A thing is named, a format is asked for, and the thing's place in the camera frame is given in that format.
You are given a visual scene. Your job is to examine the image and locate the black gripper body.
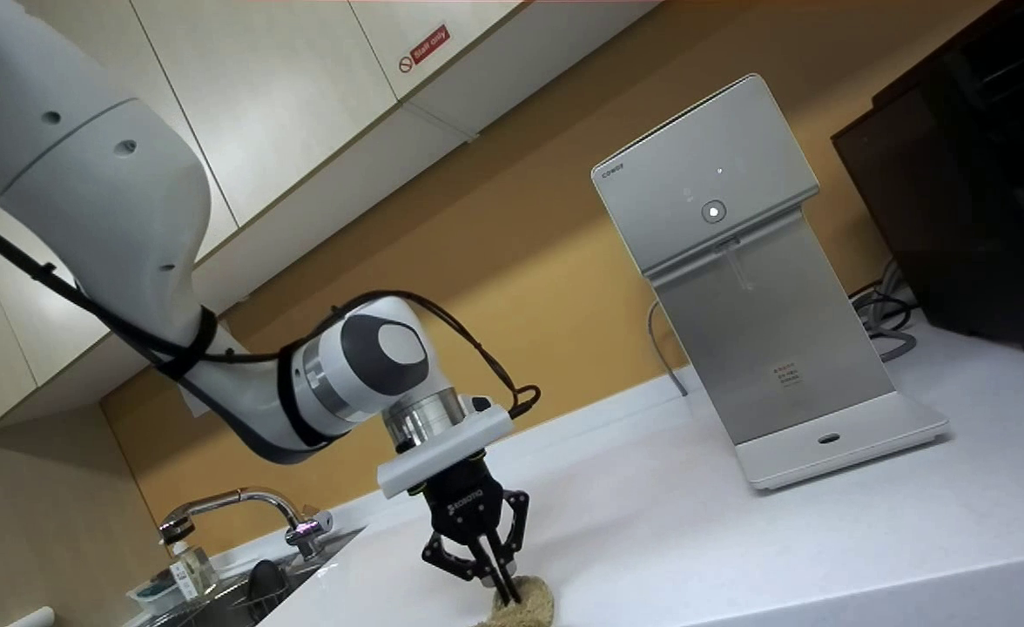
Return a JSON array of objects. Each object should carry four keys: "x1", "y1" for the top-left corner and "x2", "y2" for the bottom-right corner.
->
[{"x1": 418, "y1": 448, "x2": 503, "y2": 548}]

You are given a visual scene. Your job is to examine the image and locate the tan wiping cloth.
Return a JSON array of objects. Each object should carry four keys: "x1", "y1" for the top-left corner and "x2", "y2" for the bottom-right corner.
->
[{"x1": 474, "y1": 576, "x2": 562, "y2": 627}]

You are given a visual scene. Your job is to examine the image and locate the chrome sink faucet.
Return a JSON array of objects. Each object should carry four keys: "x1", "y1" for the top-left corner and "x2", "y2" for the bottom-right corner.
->
[{"x1": 155, "y1": 484, "x2": 339, "y2": 556}]

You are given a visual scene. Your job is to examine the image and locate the white water dispenser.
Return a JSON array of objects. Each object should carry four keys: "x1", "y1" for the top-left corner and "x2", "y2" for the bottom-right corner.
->
[{"x1": 587, "y1": 71, "x2": 953, "y2": 498}]

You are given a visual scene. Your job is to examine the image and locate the black coffee machine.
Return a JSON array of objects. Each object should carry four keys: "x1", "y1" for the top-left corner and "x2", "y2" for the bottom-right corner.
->
[{"x1": 827, "y1": 0, "x2": 1024, "y2": 365}]

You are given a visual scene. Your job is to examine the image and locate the black appliance power cables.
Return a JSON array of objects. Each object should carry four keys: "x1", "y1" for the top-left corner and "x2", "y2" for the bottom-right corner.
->
[{"x1": 845, "y1": 267, "x2": 923, "y2": 363}]

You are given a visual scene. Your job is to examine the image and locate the wide white wall cabinet door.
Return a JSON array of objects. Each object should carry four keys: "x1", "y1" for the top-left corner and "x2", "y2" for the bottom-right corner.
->
[{"x1": 126, "y1": 0, "x2": 401, "y2": 230}]

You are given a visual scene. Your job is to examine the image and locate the red sticker on wall cabinet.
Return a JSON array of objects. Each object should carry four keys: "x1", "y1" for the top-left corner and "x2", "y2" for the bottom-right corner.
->
[{"x1": 393, "y1": 20, "x2": 457, "y2": 78}]

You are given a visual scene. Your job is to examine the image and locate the white wall cabinet door with sticker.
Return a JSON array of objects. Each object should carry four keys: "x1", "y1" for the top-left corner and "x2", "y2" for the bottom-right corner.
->
[{"x1": 347, "y1": 0, "x2": 529, "y2": 106}]

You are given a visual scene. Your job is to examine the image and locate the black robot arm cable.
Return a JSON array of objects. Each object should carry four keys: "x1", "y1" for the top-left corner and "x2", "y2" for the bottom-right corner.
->
[{"x1": 0, "y1": 202, "x2": 542, "y2": 466}]

